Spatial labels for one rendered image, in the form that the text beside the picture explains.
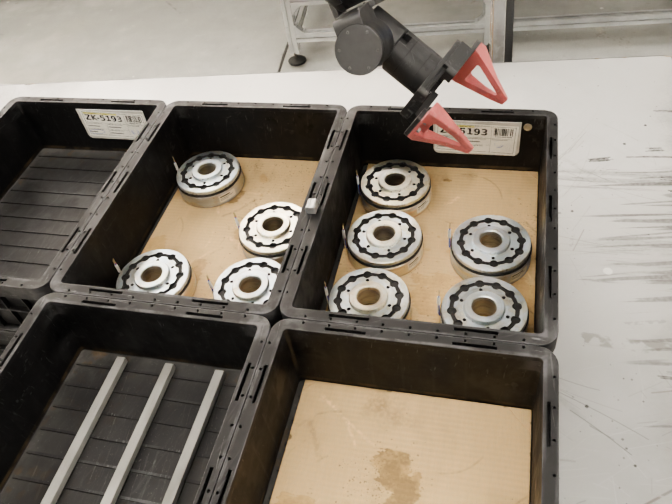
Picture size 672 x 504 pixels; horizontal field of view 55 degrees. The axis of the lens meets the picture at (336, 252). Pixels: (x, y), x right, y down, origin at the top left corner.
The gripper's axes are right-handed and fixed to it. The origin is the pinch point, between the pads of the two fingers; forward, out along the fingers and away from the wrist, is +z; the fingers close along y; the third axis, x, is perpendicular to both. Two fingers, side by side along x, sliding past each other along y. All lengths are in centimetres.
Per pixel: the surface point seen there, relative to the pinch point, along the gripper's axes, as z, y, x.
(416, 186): -0.7, -5.1, 13.7
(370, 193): -5.2, -9.4, 16.1
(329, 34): -53, 120, 158
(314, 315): -2.6, -33.7, 2.4
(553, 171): 10.8, -0.4, -1.5
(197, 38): -109, 109, 210
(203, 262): -17.9, -30.1, 25.4
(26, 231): -44, -39, 42
